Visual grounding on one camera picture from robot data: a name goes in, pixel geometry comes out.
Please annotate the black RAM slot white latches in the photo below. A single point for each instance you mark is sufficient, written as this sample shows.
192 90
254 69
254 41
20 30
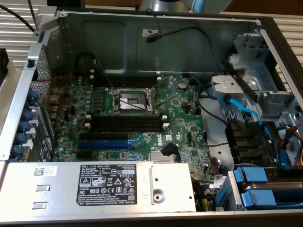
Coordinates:
127 127
127 82
127 74
127 118

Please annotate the thin metal locking lever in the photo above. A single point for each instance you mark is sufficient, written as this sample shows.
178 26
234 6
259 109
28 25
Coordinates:
108 79
165 99

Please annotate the CPU socket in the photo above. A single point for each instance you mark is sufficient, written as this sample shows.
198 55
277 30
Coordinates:
132 104

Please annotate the green motherboard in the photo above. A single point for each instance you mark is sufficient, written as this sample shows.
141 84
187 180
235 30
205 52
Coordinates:
180 118

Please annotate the black angled SATA connector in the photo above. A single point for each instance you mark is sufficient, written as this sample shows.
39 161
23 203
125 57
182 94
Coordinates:
168 149

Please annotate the coin cell battery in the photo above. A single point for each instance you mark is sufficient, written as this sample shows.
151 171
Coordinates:
181 85

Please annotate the silver finned chipset heatsink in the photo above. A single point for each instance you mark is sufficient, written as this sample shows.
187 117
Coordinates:
163 157

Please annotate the long black expansion slot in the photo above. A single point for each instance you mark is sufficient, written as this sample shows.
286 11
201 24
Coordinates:
104 136

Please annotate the blue expansion slot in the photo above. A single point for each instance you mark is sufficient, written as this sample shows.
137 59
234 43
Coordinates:
104 144

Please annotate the short black expansion slot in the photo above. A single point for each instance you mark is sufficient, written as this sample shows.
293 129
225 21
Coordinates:
84 154

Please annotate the white certification sticker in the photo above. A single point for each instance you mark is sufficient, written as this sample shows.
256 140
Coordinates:
148 31

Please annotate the black power supply label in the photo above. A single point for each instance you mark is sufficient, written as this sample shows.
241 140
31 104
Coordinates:
106 184

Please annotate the black diagonal strut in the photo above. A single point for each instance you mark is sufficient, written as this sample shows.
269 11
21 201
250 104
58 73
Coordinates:
246 87

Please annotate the black ribbed plastic block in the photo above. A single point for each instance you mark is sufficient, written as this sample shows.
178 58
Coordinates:
246 142

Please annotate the metal port blocks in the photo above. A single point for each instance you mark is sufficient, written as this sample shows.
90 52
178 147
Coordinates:
54 94

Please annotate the blue grey disk cage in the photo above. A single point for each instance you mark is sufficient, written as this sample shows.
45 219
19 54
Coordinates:
222 196

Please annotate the grey metal PC case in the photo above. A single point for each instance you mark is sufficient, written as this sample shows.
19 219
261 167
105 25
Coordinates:
71 35

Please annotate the blue disk carrier latch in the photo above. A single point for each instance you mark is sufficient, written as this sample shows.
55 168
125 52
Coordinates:
258 198
253 175

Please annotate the silver power supply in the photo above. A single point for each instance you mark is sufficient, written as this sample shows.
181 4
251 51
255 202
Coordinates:
59 189

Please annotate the blue card retainer clip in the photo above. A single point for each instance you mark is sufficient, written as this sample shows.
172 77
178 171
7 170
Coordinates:
33 97
21 138
24 126
17 150
27 115

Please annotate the white QR code sticker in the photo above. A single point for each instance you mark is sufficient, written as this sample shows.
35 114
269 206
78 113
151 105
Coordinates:
45 171

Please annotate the grey metal disk bay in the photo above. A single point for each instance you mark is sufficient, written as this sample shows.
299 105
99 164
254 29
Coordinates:
272 101

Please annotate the black box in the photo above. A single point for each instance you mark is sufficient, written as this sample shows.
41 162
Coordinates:
66 2

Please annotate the black part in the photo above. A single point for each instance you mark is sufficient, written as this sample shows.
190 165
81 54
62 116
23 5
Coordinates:
3 61

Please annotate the silver metal bracket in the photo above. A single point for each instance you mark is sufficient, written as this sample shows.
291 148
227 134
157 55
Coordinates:
227 85

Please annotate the aluminium clamp bracket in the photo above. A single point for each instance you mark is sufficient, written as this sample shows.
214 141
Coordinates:
45 16

